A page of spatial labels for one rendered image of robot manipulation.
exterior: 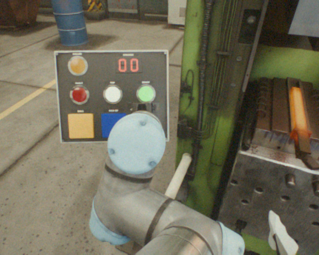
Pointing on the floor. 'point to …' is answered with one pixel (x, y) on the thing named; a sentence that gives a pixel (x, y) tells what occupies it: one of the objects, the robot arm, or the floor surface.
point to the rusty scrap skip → (13, 14)
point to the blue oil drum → (70, 22)
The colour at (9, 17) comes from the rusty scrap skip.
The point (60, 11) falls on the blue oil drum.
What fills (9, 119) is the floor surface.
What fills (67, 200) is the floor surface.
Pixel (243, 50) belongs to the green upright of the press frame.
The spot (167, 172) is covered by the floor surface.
